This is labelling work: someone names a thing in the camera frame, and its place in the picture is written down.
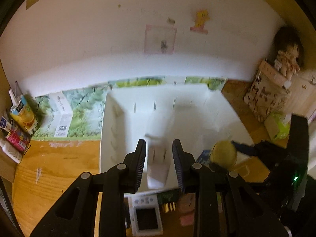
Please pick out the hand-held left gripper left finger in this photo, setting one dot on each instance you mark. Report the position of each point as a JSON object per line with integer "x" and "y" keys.
{"x": 141, "y": 163}

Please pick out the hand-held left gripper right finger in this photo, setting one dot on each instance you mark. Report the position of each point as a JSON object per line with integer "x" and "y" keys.
{"x": 178, "y": 165}

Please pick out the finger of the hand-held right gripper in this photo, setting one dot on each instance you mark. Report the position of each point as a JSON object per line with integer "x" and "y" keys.
{"x": 217, "y": 167}
{"x": 244, "y": 148}

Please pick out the yellow-green ball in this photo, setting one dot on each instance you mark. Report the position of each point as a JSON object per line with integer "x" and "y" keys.
{"x": 223, "y": 153}

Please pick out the blue and white box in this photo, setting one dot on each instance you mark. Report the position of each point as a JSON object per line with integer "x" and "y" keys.
{"x": 204, "y": 156}

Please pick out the white plastic divider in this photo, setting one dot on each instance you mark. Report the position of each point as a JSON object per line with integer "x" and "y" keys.
{"x": 158, "y": 170}

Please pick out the small green box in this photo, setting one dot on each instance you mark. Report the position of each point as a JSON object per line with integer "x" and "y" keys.
{"x": 169, "y": 195}

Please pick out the white handheld game console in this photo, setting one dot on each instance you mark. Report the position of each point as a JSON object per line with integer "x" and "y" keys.
{"x": 145, "y": 202}

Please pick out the gold batteries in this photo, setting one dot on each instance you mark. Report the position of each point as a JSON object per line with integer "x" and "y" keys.
{"x": 169, "y": 206}

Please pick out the white plastic storage bin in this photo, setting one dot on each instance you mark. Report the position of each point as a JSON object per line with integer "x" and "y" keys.
{"x": 197, "y": 118}

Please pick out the pink eraser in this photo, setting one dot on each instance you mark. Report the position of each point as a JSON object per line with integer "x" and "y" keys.
{"x": 186, "y": 220}

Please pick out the green tissue box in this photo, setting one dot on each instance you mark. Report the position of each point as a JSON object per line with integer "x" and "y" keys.
{"x": 279, "y": 126}

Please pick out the beige printed fabric bag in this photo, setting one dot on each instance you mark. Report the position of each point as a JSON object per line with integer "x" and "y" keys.
{"x": 266, "y": 98}

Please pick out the green scenery poster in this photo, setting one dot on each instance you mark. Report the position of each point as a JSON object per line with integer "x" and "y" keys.
{"x": 84, "y": 113}

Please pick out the wooden drawer cabinet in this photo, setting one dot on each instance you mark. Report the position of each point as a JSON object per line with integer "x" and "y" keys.
{"x": 303, "y": 88}

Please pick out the white box with barcode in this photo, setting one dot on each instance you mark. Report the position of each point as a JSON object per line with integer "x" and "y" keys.
{"x": 61, "y": 113}

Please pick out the dark-haired doll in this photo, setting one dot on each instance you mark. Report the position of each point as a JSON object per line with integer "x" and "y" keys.
{"x": 287, "y": 59}

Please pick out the red snack packet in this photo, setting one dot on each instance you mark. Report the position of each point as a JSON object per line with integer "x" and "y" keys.
{"x": 17, "y": 138}

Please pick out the yellow juice pouch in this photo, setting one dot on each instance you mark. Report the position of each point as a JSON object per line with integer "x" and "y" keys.
{"x": 23, "y": 113}

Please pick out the white spray bottle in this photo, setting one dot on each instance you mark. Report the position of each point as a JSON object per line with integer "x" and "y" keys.
{"x": 9, "y": 150}

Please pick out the white tube with blue label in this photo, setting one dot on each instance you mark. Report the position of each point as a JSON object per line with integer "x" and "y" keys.
{"x": 6, "y": 124}

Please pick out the clear slim bottle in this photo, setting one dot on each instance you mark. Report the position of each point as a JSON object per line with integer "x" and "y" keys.
{"x": 13, "y": 98}

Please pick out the pink square wall sticker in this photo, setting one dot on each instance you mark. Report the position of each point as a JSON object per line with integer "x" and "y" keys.
{"x": 160, "y": 39}

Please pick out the yellow duck wall sticker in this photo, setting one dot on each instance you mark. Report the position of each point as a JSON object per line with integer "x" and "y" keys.
{"x": 201, "y": 18}

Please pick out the small wall sticker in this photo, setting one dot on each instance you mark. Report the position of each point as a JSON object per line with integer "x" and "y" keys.
{"x": 170, "y": 21}

